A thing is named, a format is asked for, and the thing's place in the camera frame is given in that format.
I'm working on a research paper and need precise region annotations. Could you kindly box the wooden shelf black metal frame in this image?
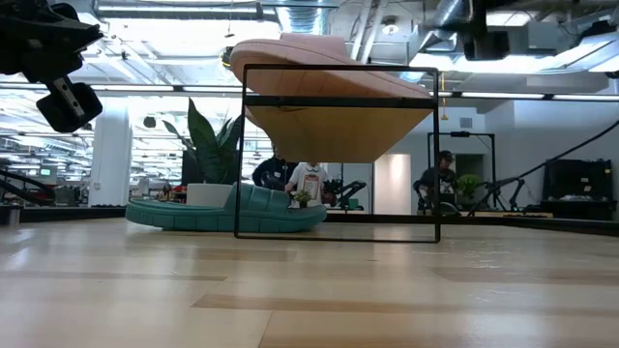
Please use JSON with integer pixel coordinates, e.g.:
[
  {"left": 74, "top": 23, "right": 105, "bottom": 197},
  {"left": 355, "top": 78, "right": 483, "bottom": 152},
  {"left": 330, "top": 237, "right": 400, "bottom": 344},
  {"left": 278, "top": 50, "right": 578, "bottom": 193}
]
[{"left": 233, "top": 63, "right": 442, "bottom": 245}]

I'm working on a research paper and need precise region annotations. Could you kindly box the grey metal can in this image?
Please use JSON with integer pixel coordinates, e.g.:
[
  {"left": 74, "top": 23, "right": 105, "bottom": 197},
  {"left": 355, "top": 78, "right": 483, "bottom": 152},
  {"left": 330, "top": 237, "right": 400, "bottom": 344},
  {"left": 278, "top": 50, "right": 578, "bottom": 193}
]
[{"left": 0, "top": 202, "right": 23, "bottom": 226}]

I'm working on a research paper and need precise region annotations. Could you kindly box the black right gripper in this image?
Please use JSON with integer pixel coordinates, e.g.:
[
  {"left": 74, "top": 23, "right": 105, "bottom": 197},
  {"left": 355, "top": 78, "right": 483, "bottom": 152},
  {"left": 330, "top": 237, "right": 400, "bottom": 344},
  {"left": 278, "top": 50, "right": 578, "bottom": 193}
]
[{"left": 460, "top": 28, "right": 513, "bottom": 62}]

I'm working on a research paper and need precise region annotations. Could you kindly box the small potted plant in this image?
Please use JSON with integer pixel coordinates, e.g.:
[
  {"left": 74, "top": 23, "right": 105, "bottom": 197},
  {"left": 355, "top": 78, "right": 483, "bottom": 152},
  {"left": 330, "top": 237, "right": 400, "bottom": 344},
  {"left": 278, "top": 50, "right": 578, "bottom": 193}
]
[{"left": 292, "top": 188, "right": 313, "bottom": 210}]

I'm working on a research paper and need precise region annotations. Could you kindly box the snake plant white pot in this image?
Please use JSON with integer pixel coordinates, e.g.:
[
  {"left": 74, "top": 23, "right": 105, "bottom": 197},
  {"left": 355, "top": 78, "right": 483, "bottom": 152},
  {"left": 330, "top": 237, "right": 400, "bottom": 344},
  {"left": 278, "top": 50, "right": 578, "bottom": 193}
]
[{"left": 162, "top": 98, "right": 244, "bottom": 209}]

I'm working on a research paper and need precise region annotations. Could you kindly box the corrugated ceiling duct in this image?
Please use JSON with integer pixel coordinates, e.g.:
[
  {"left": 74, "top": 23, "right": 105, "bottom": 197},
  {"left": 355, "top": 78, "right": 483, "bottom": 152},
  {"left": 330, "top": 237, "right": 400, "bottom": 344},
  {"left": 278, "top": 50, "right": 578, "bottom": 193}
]
[{"left": 275, "top": 0, "right": 336, "bottom": 36}]

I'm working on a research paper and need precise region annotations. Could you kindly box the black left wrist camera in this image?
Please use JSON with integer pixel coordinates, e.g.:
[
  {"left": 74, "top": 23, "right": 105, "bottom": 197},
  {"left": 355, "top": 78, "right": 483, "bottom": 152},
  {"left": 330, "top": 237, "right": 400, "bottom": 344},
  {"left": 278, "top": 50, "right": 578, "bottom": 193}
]
[{"left": 35, "top": 75, "right": 103, "bottom": 134}]

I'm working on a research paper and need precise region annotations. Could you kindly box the person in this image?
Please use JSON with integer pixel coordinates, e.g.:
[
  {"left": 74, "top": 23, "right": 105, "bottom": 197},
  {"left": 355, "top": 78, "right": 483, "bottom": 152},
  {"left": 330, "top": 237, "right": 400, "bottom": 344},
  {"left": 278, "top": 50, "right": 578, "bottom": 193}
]
[
  {"left": 251, "top": 144, "right": 300, "bottom": 192},
  {"left": 414, "top": 150, "right": 459, "bottom": 215},
  {"left": 283, "top": 161, "right": 331, "bottom": 210}
]

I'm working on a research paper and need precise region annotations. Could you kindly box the long ceiling light strip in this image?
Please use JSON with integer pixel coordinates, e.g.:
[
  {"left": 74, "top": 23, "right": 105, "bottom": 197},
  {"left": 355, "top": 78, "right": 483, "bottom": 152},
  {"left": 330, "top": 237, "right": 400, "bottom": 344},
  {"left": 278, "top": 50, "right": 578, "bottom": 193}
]
[{"left": 457, "top": 91, "right": 619, "bottom": 102}]

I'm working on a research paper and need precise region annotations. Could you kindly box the bushy green potted plant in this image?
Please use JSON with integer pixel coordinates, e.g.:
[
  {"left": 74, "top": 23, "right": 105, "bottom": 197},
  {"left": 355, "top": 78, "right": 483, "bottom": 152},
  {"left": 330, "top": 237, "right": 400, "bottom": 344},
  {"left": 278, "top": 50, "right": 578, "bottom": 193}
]
[{"left": 456, "top": 173, "right": 484, "bottom": 204}]

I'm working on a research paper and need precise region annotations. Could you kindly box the white round pillar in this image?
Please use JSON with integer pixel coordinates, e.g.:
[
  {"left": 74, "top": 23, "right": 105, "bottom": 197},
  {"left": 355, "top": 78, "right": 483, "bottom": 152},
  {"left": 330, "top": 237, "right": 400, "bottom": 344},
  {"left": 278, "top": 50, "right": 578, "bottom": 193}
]
[{"left": 88, "top": 111, "right": 133, "bottom": 208}]

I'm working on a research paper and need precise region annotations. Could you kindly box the black aluminium table frame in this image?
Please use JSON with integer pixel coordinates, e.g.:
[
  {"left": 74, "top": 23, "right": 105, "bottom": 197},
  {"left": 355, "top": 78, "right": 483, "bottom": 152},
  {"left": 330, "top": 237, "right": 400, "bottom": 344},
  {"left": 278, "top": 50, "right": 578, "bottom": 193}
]
[{"left": 17, "top": 205, "right": 619, "bottom": 238}]

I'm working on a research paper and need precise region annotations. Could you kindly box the silver ceiling duct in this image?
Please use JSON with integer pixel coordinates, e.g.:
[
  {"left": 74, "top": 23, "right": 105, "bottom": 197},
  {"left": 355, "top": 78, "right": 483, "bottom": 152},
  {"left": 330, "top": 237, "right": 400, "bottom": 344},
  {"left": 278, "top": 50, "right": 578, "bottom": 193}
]
[{"left": 418, "top": 0, "right": 473, "bottom": 49}]

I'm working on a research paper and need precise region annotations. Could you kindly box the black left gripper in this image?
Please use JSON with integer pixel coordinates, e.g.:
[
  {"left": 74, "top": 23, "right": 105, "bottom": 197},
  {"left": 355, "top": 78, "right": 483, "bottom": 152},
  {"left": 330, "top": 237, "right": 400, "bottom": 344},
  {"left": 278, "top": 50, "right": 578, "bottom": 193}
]
[{"left": 0, "top": 0, "right": 103, "bottom": 83}]

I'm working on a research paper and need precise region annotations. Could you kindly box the pink slide sandal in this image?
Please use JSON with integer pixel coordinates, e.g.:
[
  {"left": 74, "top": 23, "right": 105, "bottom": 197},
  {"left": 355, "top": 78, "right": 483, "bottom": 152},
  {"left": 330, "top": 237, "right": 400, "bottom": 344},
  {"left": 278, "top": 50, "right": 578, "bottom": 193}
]
[{"left": 228, "top": 32, "right": 433, "bottom": 130}]

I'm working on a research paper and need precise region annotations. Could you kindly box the black metal stand frame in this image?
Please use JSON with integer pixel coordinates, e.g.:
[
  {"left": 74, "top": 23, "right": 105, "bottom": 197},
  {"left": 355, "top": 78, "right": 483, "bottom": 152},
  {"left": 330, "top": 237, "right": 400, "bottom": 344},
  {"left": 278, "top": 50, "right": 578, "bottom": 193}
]
[{"left": 426, "top": 130, "right": 496, "bottom": 215}]

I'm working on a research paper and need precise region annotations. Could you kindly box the dark background monitor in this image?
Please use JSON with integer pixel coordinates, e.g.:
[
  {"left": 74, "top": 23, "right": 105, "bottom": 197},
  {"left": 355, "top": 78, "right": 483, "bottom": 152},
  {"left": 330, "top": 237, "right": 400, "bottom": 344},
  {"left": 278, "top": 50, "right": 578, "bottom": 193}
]
[{"left": 180, "top": 150, "right": 204, "bottom": 188}]

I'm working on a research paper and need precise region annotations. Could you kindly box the dark curved bar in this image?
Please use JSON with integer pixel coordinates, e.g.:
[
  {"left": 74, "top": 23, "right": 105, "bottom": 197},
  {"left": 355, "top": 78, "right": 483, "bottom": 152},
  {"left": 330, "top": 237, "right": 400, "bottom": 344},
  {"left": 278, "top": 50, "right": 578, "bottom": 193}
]
[{"left": 0, "top": 168, "right": 55, "bottom": 205}]

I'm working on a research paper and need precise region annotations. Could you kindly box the black cabinet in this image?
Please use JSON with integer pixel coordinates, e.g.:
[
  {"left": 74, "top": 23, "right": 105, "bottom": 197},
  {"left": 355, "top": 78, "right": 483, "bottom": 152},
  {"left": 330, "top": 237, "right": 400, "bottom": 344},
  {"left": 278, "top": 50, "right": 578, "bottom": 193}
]
[{"left": 540, "top": 159, "right": 618, "bottom": 221}]

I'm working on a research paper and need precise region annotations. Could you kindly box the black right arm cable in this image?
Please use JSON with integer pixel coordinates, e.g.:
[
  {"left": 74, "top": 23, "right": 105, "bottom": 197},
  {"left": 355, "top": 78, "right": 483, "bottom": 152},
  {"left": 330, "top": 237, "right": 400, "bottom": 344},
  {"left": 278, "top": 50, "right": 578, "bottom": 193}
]
[{"left": 466, "top": 120, "right": 619, "bottom": 217}]

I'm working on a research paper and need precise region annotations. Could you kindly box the green slide sandal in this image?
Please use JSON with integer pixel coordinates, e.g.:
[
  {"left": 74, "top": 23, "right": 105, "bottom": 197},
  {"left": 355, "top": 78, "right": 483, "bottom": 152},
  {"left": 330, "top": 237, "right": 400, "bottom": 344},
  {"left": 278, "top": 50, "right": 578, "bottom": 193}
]
[{"left": 124, "top": 182, "right": 329, "bottom": 234}]

